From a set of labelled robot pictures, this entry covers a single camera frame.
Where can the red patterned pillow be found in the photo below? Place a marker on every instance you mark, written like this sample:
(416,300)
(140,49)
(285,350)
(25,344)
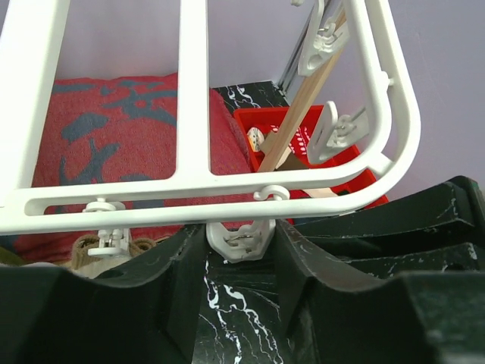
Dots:
(123,130)

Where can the white plastic clip hanger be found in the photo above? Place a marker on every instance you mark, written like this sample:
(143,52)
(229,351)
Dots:
(30,45)

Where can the red plastic bin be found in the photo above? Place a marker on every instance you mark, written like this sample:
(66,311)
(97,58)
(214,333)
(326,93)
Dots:
(269,120)

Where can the wooden clothes rack frame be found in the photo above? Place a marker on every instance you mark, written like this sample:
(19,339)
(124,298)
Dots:
(302,102)

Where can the red patterned sock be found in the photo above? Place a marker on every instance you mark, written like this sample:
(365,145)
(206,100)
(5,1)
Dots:
(298,145)

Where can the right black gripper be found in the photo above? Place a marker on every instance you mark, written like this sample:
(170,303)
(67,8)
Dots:
(438,229)

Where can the olive green ribbed sock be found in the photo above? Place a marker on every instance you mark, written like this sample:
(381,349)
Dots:
(10,259)

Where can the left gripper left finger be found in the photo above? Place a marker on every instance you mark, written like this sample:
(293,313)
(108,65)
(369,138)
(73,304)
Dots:
(143,311)

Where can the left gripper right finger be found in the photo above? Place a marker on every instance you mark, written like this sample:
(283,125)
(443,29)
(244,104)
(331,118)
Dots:
(334,313)

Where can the white plastic clothespin clip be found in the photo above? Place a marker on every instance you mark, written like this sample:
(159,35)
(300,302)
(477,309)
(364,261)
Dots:
(335,133)
(249,242)
(113,242)
(323,40)

